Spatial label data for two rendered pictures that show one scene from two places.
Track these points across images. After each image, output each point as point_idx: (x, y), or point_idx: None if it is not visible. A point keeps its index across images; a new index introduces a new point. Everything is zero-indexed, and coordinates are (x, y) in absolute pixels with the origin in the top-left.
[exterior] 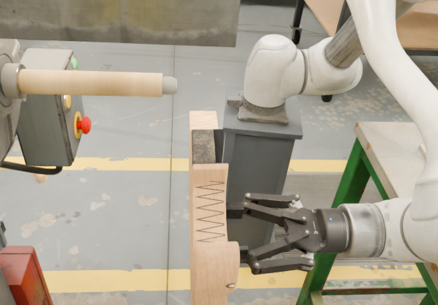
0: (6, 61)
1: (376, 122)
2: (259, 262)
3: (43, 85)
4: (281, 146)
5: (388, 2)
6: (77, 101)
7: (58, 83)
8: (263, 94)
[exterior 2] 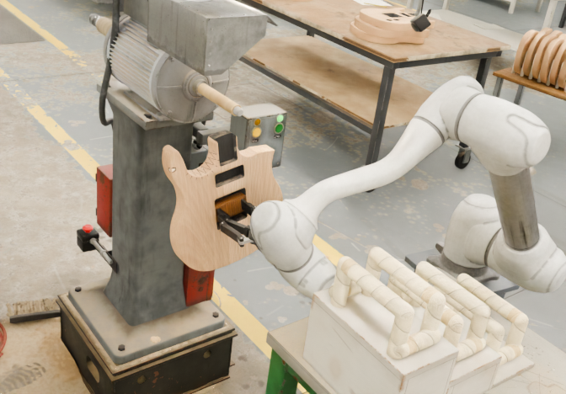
0: (203, 78)
1: (451, 276)
2: (224, 223)
3: (203, 91)
4: None
5: (411, 141)
6: (274, 143)
7: (207, 92)
8: (449, 243)
